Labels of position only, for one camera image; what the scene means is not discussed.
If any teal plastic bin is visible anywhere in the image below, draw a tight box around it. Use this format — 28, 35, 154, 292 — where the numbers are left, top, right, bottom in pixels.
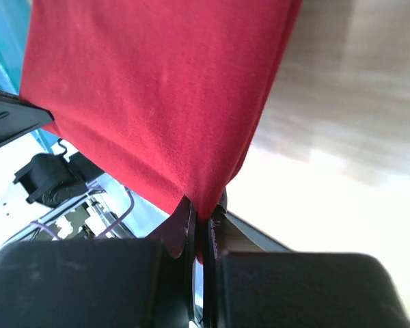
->
0, 1, 58, 153

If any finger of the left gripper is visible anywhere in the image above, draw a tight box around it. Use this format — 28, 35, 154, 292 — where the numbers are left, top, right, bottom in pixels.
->
0, 90, 54, 148

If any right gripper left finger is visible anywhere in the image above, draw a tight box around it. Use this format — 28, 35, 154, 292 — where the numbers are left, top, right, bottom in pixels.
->
0, 197, 196, 327

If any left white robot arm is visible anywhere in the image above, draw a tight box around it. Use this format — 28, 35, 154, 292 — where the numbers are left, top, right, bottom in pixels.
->
0, 90, 167, 252

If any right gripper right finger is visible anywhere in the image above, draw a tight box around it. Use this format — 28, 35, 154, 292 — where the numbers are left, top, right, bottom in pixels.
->
202, 207, 410, 327

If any dark red t shirt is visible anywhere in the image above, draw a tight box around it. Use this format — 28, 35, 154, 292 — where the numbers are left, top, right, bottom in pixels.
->
18, 0, 305, 266

